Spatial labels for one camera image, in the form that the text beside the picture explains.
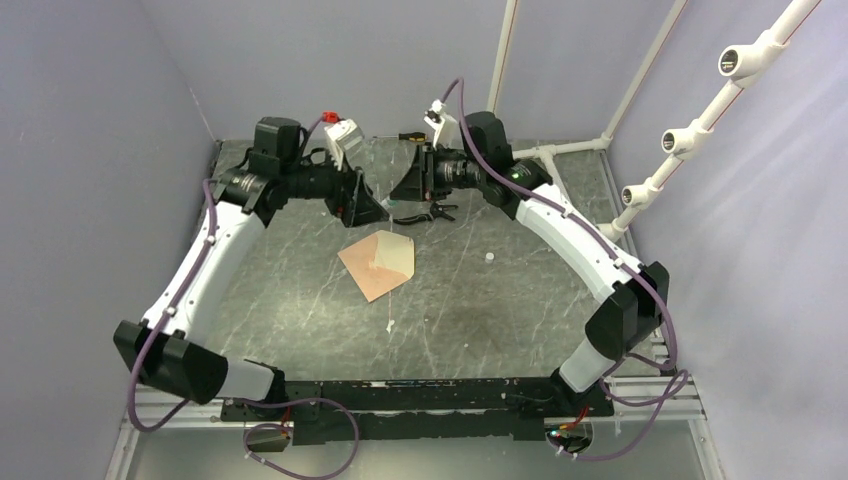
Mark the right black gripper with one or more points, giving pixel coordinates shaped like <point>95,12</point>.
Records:
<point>421,177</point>

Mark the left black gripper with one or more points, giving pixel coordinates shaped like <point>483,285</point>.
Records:
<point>350,192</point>

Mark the brown paper envelope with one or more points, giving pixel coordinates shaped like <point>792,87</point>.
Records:
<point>380,262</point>

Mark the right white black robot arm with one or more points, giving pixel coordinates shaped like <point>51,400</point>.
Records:
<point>474,153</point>

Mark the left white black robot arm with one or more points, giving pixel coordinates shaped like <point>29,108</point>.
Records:
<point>166,348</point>

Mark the black pliers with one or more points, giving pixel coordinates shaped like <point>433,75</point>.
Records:
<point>435,211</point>

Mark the yellow black screwdriver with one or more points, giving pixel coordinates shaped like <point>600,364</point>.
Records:
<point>415,137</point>

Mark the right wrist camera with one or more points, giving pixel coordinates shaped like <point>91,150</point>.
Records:
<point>445,127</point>

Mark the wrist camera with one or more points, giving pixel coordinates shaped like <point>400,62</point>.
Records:
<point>341,135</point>
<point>445,127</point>

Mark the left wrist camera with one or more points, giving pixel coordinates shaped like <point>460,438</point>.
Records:
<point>341,135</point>

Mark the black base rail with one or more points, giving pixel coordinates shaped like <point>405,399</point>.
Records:
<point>520,408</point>

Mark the aluminium frame rail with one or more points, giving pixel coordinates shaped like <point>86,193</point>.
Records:
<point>673,443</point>

